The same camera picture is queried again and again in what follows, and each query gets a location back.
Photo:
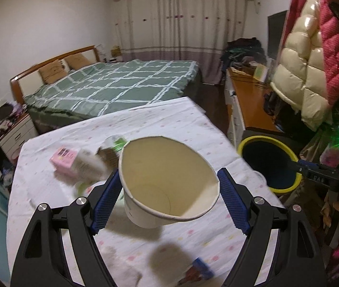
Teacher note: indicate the brown pillow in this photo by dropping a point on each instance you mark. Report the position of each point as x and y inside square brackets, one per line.
[77, 61]
[52, 72]

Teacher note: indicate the white cylindrical container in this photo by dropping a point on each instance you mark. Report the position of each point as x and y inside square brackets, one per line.
[90, 167]

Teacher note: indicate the yellow rimmed trash bin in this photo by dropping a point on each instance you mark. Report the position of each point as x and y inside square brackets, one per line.
[274, 160]

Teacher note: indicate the clear green label bottle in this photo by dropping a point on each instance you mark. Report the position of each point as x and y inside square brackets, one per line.
[112, 146]

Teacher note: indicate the cream puffer jacket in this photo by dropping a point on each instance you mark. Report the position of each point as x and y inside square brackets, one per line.
[299, 78]

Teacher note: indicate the green plaid duvet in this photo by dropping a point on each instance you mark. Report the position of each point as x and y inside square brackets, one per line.
[102, 88]

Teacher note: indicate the pink strawberry milk carton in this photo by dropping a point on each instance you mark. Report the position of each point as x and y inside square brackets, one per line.
[64, 160]

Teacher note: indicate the white paper cup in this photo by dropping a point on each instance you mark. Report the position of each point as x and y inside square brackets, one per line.
[164, 182]

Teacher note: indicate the wooden side cabinet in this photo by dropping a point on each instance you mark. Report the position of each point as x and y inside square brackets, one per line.
[244, 97]

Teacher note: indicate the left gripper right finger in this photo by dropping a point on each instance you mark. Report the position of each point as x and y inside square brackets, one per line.
[297, 259]

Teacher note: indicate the toothpaste tube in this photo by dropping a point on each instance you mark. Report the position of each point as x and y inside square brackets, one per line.
[197, 273]

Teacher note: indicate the black television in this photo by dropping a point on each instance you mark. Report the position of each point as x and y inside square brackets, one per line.
[275, 30]

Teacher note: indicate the pink white curtain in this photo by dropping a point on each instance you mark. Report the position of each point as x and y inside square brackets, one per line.
[196, 30]

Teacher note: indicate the white dotted table cloth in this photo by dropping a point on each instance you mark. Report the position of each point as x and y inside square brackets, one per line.
[136, 256]

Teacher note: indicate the wooden bed headboard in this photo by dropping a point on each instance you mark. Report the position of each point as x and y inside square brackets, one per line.
[29, 81]

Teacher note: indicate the clothes pile on cabinet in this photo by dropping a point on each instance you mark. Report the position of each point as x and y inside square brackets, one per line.
[242, 51]

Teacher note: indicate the white bedside drawer cabinet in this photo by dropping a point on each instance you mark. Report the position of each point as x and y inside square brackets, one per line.
[11, 143]

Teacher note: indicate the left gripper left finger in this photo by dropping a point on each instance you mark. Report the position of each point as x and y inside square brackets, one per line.
[41, 259]

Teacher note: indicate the pink floral bag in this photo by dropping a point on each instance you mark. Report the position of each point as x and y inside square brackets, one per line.
[330, 156]

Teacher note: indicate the left brown pillow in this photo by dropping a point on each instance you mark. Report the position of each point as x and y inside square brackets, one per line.
[52, 72]

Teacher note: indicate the right brown pillow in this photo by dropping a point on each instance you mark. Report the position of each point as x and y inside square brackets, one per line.
[77, 61]

